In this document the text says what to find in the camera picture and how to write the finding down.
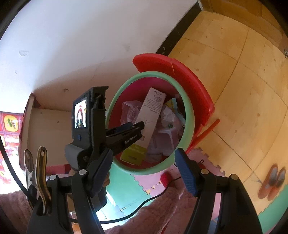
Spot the red floral plastic wall sheet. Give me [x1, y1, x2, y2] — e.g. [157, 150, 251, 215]
[0, 112, 26, 194]

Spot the red bin green rim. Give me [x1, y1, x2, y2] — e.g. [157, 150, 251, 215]
[106, 71, 195, 176]

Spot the camera with screen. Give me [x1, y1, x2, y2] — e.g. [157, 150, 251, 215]
[71, 90, 91, 149]

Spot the green white cardboard box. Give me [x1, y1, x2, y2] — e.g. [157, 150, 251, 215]
[120, 88, 166, 166]

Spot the black cable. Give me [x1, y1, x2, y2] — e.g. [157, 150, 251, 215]
[69, 175, 183, 225]

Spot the orange grey shoes pair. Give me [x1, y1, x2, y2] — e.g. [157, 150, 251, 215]
[258, 164, 286, 201]

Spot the red bin lid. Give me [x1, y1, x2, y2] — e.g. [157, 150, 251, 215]
[132, 53, 215, 136]

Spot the silver spring clamp right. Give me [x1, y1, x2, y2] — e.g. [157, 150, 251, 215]
[24, 146, 51, 215]

